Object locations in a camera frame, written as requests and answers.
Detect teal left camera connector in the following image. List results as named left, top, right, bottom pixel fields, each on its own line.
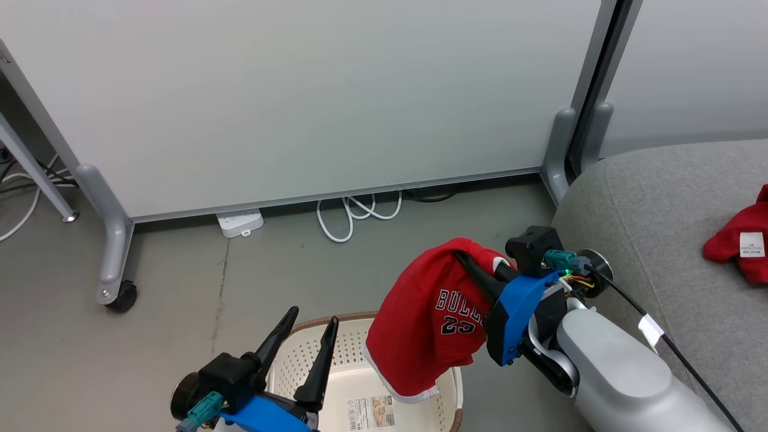
left=187, top=391, right=224, bottom=424

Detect red shorts with white stripes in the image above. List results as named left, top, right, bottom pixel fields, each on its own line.
left=703, top=184, right=768, bottom=286

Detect teal right camera connector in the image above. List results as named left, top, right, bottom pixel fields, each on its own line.
left=544, top=250, right=592, bottom=274

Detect grey fabric sofa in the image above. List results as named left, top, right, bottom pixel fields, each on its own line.
left=551, top=139, right=768, bottom=432

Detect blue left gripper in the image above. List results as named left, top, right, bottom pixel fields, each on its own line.
left=216, top=306, right=339, bottom=432

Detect white cable under table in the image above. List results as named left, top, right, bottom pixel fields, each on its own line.
left=0, top=153, right=64, bottom=242

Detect black caster wheel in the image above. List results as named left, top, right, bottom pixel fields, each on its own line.
left=106, top=280, right=138, bottom=313

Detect white coiled power cable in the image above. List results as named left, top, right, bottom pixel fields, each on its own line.
left=316, top=191, right=403, bottom=244

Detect red Bulls jersey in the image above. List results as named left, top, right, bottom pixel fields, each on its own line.
left=364, top=237, right=512, bottom=404

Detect black cables under table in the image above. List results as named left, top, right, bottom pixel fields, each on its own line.
left=0, top=157, right=77, bottom=196

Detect teal camera connector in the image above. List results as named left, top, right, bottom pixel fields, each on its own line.
left=544, top=250, right=592, bottom=274
left=187, top=391, right=224, bottom=424

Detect white paper basket label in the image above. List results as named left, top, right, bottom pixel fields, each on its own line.
left=346, top=395, right=396, bottom=432

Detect grey partition leg with caster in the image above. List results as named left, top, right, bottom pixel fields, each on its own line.
left=76, top=163, right=134, bottom=307

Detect black floor cable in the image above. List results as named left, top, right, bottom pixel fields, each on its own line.
left=403, top=185, right=463, bottom=203

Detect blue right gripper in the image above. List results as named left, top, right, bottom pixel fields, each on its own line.
left=454, top=251, right=569, bottom=367

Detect large white partition panel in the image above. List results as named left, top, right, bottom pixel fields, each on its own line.
left=0, top=0, right=619, bottom=224

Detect white perforated laundry basket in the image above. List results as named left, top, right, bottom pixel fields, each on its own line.
left=264, top=311, right=464, bottom=432

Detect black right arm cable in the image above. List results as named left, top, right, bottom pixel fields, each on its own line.
left=593, top=270, right=746, bottom=432

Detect grey metal table leg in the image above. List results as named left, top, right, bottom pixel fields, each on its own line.
left=0, top=114, right=80, bottom=223

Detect white power strip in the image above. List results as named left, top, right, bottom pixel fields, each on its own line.
left=216, top=208, right=265, bottom=239

